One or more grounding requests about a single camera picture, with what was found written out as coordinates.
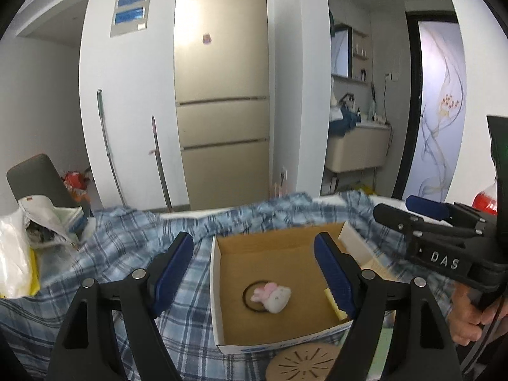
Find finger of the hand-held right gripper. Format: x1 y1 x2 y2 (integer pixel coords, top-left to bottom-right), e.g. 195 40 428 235
373 203 487 247
405 195 487 227

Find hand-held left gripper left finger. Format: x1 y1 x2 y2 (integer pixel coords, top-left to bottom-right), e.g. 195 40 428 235
53 231 195 381

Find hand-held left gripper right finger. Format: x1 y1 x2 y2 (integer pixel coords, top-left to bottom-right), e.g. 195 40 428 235
313 232 463 381

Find cardboard box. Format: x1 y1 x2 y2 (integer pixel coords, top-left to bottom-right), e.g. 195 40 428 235
210 222 358 356

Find round wooden coaster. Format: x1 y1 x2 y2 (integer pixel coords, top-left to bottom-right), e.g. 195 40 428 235
265 343 342 381

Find person's right hand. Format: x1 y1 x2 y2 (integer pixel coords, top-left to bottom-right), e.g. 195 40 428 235
448 282 498 347

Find cream paper box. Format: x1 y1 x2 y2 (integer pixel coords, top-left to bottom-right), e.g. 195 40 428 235
337 221 393 282

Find red soda bottle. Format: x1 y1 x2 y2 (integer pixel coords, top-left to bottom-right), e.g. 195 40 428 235
472 180 500 216

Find blue plaid blanket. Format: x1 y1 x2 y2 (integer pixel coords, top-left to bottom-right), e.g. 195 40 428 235
0 190 457 381

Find beige sink cabinet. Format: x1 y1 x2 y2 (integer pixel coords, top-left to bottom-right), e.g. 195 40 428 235
325 121 393 173

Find floral glass door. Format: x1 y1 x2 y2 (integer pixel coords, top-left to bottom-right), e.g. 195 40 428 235
391 10 467 203

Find dark blue cloth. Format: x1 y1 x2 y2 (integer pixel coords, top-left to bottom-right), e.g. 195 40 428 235
329 107 362 137

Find red orange bag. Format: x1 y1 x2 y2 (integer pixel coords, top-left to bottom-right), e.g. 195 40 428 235
61 170 94 203

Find white plastic bag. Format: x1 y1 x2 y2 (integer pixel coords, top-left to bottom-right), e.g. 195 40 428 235
0 205 38 298

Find grey chair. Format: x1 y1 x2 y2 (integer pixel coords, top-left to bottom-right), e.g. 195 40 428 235
6 153 94 217

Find mirror cabinet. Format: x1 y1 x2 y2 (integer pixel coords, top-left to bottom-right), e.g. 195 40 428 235
331 24 354 80

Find beige refrigerator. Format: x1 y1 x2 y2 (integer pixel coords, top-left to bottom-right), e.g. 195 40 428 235
174 0 271 211

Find plush bunny hair tie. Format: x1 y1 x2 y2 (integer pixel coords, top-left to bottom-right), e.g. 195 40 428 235
242 280 292 314

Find wall shelf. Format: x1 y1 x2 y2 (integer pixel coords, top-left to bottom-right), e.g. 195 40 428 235
352 28 371 84

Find grey wall panel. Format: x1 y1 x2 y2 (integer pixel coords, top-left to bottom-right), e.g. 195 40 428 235
110 0 154 39

